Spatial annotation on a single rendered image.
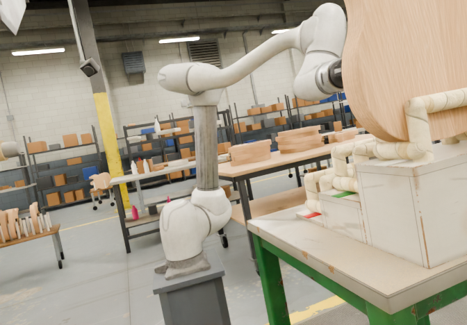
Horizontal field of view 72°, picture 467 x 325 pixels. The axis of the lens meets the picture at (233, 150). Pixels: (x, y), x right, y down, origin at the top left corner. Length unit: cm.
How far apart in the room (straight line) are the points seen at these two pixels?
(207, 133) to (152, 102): 1041
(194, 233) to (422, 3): 105
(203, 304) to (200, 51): 1147
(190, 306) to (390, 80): 107
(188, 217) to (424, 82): 95
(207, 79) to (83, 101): 1069
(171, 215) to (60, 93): 1073
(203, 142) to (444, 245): 100
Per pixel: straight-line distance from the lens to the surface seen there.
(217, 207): 144
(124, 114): 1167
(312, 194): 97
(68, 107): 1180
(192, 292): 135
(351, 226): 77
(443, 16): 76
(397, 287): 60
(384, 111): 62
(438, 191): 64
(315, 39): 102
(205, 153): 141
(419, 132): 63
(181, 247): 133
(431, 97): 65
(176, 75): 124
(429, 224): 63
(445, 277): 65
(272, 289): 107
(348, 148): 83
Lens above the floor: 121
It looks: 3 degrees down
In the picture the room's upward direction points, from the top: 11 degrees counter-clockwise
